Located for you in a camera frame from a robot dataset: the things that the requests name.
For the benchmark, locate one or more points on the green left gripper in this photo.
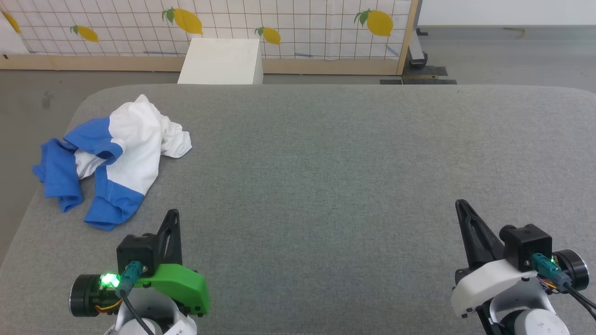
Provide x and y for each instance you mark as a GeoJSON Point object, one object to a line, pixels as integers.
{"type": "Point", "coordinates": [179, 284]}

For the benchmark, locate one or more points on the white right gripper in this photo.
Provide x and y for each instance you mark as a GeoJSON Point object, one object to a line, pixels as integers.
{"type": "Point", "coordinates": [489, 284]}

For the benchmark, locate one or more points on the white and blue shirt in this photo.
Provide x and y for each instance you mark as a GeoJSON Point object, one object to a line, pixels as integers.
{"type": "Point", "coordinates": [135, 144]}

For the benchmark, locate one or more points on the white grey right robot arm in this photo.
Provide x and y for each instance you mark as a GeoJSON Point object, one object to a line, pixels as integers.
{"type": "Point", "coordinates": [526, 316]}

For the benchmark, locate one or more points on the grey fabric sofa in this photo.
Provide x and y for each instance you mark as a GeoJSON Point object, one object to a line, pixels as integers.
{"type": "Point", "coordinates": [326, 186]}

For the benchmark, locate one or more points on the black floor mat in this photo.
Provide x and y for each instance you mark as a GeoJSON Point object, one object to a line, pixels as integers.
{"type": "Point", "coordinates": [423, 74]}

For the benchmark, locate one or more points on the white box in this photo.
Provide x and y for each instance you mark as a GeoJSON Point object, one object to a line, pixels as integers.
{"type": "Point", "coordinates": [221, 60]}

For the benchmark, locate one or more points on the black caster foot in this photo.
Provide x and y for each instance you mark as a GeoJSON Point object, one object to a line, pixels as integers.
{"type": "Point", "coordinates": [416, 56]}

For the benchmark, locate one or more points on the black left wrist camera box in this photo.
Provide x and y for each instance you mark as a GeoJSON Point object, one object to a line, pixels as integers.
{"type": "Point", "coordinates": [137, 253]}

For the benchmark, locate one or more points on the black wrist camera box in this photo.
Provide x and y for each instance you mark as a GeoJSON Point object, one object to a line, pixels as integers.
{"type": "Point", "coordinates": [528, 244]}
{"type": "Point", "coordinates": [137, 253]}

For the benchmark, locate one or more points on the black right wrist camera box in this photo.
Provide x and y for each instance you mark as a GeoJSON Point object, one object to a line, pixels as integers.
{"type": "Point", "coordinates": [528, 244]}

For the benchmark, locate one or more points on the lemon print wooden frame screen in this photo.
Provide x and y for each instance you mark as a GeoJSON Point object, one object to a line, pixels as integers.
{"type": "Point", "coordinates": [302, 28]}

